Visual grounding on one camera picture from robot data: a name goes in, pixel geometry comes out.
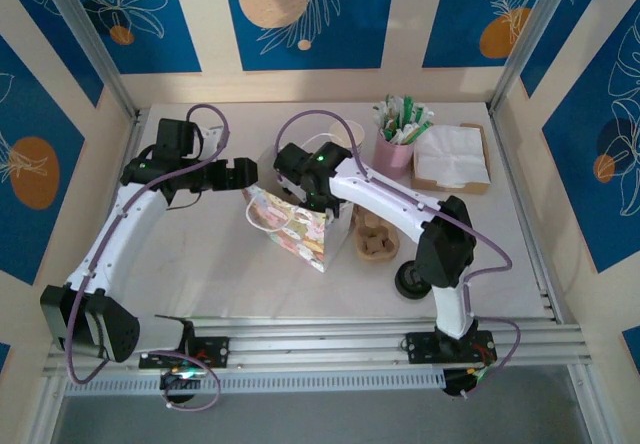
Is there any wooden stirrer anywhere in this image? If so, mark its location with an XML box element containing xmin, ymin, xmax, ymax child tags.
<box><xmin>392</xmin><ymin>122</ymin><xmax>431</xmax><ymax>144</ymax></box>

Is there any black lidded coffee cup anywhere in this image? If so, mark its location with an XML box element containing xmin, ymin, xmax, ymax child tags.
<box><xmin>393</xmin><ymin>258</ymin><xmax>434</xmax><ymax>301</ymax></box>

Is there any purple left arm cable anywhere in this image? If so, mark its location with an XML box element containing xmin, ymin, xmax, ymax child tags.
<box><xmin>66</xmin><ymin>103</ymin><xmax>231</xmax><ymax>411</ymax></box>

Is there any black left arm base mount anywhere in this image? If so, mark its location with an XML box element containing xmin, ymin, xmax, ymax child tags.
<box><xmin>138</xmin><ymin>336</ymin><xmax>231</xmax><ymax>370</ymax></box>

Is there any grey slotted cable duct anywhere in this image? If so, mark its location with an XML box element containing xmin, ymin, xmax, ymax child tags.
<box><xmin>63</xmin><ymin>367</ymin><xmax>447</xmax><ymax>398</ymax></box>

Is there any pink holder cup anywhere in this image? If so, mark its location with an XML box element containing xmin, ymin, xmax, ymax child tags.
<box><xmin>374</xmin><ymin>126</ymin><xmax>415</xmax><ymax>178</ymax></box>

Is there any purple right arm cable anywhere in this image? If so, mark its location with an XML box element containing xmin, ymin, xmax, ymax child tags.
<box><xmin>274</xmin><ymin>109</ymin><xmax>522</xmax><ymax>399</ymax></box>

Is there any beige paper cup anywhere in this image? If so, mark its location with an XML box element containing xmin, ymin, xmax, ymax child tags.
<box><xmin>329</xmin><ymin>119</ymin><xmax>368</xmax><ymax>155</ymax></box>

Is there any brown cardboard napkin tray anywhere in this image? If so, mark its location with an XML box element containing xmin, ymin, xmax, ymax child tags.
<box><xmin>410</xmin><ymin>122</ymin><xmax>494</xmax><ymax>196</ymax></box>

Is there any black base electronics unit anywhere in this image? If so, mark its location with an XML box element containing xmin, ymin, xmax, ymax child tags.
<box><xmin>159</xmin><ymin>366</ymin><xmax>201</xmax><ymax>405</ymax></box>
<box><xmin>442</xmin><ymin>367</ymin><xmax>484</xmax><ymax>401</ymax></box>

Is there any white napkin stack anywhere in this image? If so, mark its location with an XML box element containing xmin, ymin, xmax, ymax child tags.
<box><xmin>414</xmin><ymin>124</ymin><xmax>491</xmax><ymax>185</ymax></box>

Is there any brown pulp cup carrier stack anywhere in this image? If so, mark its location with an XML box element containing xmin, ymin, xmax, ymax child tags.
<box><xmin>352</xmin><ymin>208</ymin><xmax>401</xmax><ymax>265</ymax></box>

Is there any white patterned paper gift bag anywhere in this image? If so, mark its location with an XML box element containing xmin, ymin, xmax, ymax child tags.
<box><xmin>242</xmin><ymin>131</ymin><xmax>355</xmax><ymax>275</ymax></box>

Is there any aluminium frame post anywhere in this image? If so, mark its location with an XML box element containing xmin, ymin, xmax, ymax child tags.
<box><xmin>37</xmin><ymin>0</ymin><xmax>139</xmax><ymax>118</ymax></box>
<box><xmin>488</xmin><ymin>0</ymin><xmax>569</xmax><ymax>115</ymax></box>

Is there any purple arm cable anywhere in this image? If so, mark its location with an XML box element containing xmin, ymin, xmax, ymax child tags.
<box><xmin>66</xmin><ymin>103</ymin><xmax>231</xmax><ymax>411</ymax></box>
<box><xmin>274</xmin><ymin>109</ymin><xmax>522</xmax><ymax>399</ymax></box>

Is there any aluminium table edge rail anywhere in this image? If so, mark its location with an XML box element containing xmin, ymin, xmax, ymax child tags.
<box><xmin>42</xmin><ymin>313</ymin><xmax>586</xmax><ymax>380</ymax></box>

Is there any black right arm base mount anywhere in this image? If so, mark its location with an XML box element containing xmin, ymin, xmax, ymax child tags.
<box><xmin>403</xmin><ymin>330</ymin><xmax>497</xmax><ymax>366</ymax></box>

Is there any aluminium side rail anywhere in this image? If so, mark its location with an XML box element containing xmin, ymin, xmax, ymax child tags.
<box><xmin>487</xmin><ymin>103</ymin><xmax>564</xmax><ymax>323</ymax></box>
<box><xmin>127</xmin><ymin>108</ymin><xmax>147</xmax><ymax>165</ymax></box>

